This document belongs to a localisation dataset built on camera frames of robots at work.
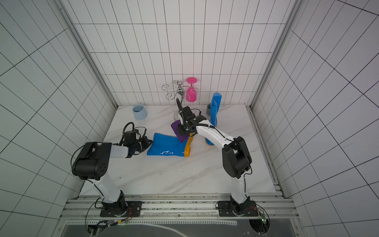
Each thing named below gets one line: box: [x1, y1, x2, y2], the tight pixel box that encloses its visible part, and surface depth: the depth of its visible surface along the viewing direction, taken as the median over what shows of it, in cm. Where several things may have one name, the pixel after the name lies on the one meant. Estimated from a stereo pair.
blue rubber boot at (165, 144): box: [147, 132, 194, 158], surface depth 94 cm
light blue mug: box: [132, 102, 148, 121], surface depth 113 cm
